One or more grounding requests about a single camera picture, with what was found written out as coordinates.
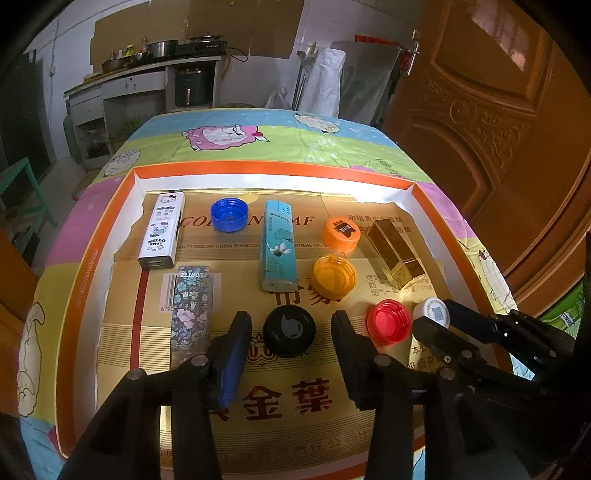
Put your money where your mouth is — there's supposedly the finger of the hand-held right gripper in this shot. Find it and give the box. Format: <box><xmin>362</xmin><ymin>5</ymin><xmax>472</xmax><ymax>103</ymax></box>
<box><xmin>443</xmin><ymin>300</ymin><xmax>509</xmax><ymax>342</ymax></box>
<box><xmin>412</xmin><ymin>316</ymin><xmax>490</xmax><ymax>370</ymax></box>

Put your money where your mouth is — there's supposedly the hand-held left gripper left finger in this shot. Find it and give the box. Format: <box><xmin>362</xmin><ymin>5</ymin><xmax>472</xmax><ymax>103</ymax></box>
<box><xmin>58</xmin><ymin>310</ymin><xmax>254</xmax><ymax>480</ymax></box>

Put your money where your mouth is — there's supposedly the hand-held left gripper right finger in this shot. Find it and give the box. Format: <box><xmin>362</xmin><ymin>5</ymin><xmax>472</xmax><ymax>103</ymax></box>
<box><xmin>331</xmin><ymin>309</ymin><xmax>504</xmax><ymax>480</ymax></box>

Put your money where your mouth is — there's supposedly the white bottle cap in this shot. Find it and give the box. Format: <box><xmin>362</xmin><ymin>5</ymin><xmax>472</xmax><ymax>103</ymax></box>
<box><xmin>412</xmin><ymin>298</ymin><xmax>451</xmax><ymax>330</ymax></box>

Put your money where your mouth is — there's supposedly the red bottle cap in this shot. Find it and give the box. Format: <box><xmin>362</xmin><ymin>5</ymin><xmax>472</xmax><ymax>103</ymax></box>
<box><xmin>365</xmin><ymin>299</ymin><xmax>413</xmax><ymax>346</ymax></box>

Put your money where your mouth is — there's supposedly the dark floral rectangular box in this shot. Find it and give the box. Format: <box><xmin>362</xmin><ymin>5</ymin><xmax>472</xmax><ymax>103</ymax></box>
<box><xmin>170</xmin><ymin>264</ymin><xmax>212</xmax><ymax>370</ymax></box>

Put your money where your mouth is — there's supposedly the black bottle cap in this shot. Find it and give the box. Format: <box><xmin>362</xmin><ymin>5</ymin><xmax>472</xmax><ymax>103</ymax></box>
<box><xmin>262</xmin><ymin>305</ymin><xmax>318</xmax><ymax>358</ymax></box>

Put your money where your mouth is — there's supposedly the light orange bottle cap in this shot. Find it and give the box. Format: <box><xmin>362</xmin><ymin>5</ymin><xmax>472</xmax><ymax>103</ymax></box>
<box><xmin>312</xmin><ymin>255</ymin><xmax>358</xmax><ymax>302</ymax></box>

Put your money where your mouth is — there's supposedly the gold rectangular box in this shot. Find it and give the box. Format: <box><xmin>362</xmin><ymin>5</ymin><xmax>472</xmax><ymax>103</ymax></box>
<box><xmin>367</xmin><ymin>219</ymin><xmax>426</xmax><ymax>291</ymax></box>

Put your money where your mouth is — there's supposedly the teal printed power bank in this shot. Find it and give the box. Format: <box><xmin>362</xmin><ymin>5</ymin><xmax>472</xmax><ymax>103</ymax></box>
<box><xmin>262</xmin><ymin>200</ymin><xmax>297</xmax><ymax>292</ymax></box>

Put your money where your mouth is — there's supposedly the orange black-labelled bottle cap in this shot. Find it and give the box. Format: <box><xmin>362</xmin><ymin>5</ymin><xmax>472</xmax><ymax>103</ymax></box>
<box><xmin>322</xmin><ymin>216</ymin><xmax>362</xmax><ymax>254</ymax></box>

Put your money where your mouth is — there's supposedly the blue bottle cap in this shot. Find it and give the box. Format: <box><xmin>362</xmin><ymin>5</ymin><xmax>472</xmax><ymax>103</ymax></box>
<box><xmin>210</xmin><ymin>198</ymin><xmax>250</xmax><ymax>233</ymax></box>

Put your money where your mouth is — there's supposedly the white cartoon power bank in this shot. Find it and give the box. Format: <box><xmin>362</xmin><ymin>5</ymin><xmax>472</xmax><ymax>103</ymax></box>
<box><xmin>139</xmin><ymin>191</ymin><xmax>188</xmax><ymax>269</ymax></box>

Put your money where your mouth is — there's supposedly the shallow orange-rimmed cardboard box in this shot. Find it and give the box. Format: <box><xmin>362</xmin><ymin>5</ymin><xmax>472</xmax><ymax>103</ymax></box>
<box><xmin>54</xmin><ymin>161</ymin><xmax>513</xmax><ymax>462</ymax></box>

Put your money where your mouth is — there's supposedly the gold printed cardboard sheet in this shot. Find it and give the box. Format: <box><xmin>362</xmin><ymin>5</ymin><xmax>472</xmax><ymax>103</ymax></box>
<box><xmin>95</xmin><ymin>188</ymin><xmax>504</xmax><ymax>480</ymax></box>

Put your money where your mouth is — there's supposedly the cartoon printed tablecloth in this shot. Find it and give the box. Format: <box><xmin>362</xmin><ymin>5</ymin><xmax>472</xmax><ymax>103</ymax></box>
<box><xmin>16</xmin><ymin>106</ymin><xmax>522</xmax><ymax>480</ymax></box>

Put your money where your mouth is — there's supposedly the brown wooden door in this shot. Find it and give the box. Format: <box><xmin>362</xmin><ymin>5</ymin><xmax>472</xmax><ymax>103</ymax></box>
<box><xmin>383</xmin><ymin>0</ymin><xmax>578</xmax><ymax>301</ymax></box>

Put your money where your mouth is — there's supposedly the translucent plastic bag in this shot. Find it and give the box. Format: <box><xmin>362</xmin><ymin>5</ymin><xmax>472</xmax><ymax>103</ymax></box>
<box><xmin>264</xmin><ymin>88</ymin><xmax>293</xmax><ymax>110</ymax></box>

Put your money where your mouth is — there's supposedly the grey plastic-wrapped panel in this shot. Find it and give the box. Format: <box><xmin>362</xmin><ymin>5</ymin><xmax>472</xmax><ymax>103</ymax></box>
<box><xmin>330</xmin><ymin>39</ymin><xmax>403</xmax><ymax>127</ymax></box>

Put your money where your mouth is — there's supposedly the dark air fryer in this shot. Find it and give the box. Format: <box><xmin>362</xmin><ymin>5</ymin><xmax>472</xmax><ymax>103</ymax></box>
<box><xmin>174</xmin><ymin>67</ymin><xmax>208</xmax><ymax>109</ymax></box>

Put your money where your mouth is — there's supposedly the green metal stool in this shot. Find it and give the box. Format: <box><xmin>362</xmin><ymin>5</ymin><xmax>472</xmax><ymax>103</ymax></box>
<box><xmin>0</xmin><ymin>157</ymin><xmax>58</xmax><ymax>232</ymax></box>

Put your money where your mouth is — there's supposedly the white sack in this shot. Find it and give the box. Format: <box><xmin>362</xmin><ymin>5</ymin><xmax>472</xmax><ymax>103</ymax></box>
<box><xmin>300</xmin><ymin>46</ymin><xmax>347</xmax><ymax>116</ymax></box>

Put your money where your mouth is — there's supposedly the grey kitchen counter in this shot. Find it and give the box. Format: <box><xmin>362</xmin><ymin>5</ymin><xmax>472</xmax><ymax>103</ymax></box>
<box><xmin>64</xmin><ymin>55</ymin><xmax>232</xmax><ymax>169</ymax></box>

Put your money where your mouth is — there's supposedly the red paper strip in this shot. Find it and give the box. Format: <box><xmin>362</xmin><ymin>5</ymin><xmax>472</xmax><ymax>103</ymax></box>
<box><xmin>355</xmin><ymin>34</ymin><xmax>402</xmax><ymax>47</ymax></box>

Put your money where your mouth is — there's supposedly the black gas stove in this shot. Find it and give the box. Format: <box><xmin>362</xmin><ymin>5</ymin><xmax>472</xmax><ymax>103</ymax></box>
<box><xmin>175</xmin><ymin>38</ymin><xmax>229</xmax><ymax>56</ymax></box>

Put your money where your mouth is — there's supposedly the dark wok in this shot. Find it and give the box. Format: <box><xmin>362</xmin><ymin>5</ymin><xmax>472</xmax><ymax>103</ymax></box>
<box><xmin>102</xmin><ymin>54</ymin><xmax>148</xmax><ymax>72</ymax></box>

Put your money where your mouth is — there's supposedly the steel pot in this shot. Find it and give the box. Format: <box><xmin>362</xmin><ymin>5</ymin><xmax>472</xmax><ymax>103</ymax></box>
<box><xmin>147</xmin><ymin>39</ymin><xmax>180</xmax><ymax>58</ymax></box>

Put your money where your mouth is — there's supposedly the dark grey cabinet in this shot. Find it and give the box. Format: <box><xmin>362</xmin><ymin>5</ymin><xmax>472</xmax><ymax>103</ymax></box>
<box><xmin>0</xmin><ymin>53</ymin><xmax>49</xmax><ymax>181</ymax></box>

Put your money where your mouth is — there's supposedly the silver door handle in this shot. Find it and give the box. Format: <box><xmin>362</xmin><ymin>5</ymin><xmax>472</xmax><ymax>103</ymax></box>
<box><xmin>401</xmin><ymin>30</ymin><xmax>423</xmax><ymax>78</ymax></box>

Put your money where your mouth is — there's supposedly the brown wall cardboard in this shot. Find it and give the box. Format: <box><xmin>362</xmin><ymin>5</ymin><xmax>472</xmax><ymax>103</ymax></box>
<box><xmin>90</xmin><ymin>0</ymin><xmax>305</xmax><ymax>68</ymax></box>

